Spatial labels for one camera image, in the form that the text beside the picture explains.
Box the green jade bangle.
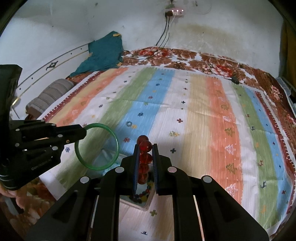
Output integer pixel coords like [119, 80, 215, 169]
[74, 123, 120, 166]

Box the black cable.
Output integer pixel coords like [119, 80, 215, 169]
[161, 17, 172, 47]
[155, 17, 169, 46]

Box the grey striped pillow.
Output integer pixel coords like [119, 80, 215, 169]
[25, 79, 75, 115]

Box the red bead bracelet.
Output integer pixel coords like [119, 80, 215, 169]
[136, 135, 153, 185]

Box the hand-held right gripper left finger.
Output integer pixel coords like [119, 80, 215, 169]
[25, 144, 141, 241]

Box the silver metal tin box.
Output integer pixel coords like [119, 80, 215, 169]
[95, 148, 160, 211]

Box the multicolour bead bracelet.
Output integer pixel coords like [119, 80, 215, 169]
[129, 181, 153, 202]

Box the teal garment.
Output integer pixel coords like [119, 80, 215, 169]
[69, 31, 124, 78]

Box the striped pastel cloth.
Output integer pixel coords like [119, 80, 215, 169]
[39, 64, 294, 241]

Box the person's left hand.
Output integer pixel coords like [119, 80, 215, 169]
[0, 188, 25, 210]

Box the yellow curtain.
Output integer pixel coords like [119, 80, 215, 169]
[281, 21, 296, 77]

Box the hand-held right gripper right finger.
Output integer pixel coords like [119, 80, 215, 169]
[151, 143, 270, 241]

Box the clear plastic container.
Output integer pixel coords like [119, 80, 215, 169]
[276, 76, 296, 103]

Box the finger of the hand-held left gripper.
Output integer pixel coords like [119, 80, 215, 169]
[10, 120, 86, 137]
[15, 129, 88, 152]

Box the white power strip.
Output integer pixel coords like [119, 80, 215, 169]
[165, 8, 185, 17]

